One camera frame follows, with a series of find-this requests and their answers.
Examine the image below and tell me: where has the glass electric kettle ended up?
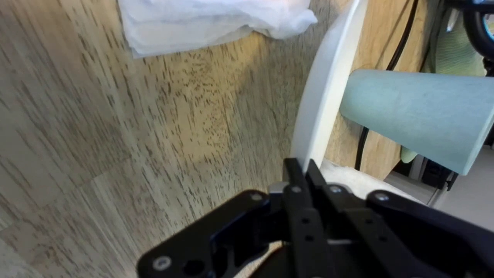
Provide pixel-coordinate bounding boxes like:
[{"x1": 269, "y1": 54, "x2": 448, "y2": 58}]
[{"x1": 445, "y1": 0, "x2": 494, "y2": 67}]

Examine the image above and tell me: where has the white plate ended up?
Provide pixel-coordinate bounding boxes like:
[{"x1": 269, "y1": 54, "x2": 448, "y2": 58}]
[{"x1": 290, "y1": 0, "x2": 369, "y2": 172}]

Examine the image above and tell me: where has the black power cord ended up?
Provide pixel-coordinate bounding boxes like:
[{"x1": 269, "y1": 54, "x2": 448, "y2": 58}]
[{"x1": 354, "y1": 0, "x2": 420, "y2": 172}]

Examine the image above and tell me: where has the teal plastic cup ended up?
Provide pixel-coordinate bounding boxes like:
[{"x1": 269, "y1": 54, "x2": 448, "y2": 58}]
[{"x1": 340, "y1": 68, "x2": 494, "y2": 177}]

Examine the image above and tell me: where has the white paper napkin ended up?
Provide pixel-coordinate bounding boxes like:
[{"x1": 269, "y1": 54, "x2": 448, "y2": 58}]
[{"x1": 118, "y1": 0, "x2": 320, "y2": 59}]

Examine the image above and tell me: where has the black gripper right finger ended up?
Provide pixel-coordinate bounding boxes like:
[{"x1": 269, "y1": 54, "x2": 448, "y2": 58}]
[{"x1": 306, "y1": 160, "x2": 494, "y2": 278}]

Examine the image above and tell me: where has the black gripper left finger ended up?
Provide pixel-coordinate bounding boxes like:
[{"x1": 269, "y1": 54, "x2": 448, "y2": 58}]
[{"x1": 136, "y1": 158, "x2": 331, "y2": 278}]

